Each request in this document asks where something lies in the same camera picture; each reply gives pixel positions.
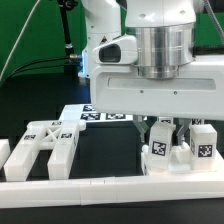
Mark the white tagged cube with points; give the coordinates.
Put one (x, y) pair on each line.
(197, 122)
(166, 119)

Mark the white block at left edge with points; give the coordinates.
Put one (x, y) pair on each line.
(4, 151)

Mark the white tagged cube left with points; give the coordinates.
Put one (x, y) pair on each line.
(166, 119)

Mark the white chair seat block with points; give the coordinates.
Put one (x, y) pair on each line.
(179, 161)

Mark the white tagged cube right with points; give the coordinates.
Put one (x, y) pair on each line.
(197, 122)

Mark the white marker base plate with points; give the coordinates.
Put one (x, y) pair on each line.
(90, 115)

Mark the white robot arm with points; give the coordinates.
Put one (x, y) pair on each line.
(162, 58)

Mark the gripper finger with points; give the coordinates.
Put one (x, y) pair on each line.
(184, 125)
(141, 126)

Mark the white L-shaped fence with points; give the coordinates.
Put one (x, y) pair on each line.
(112, 190)

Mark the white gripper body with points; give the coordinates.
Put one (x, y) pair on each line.
(116, 86)

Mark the white chair back frame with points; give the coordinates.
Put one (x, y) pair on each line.
(59, 136)

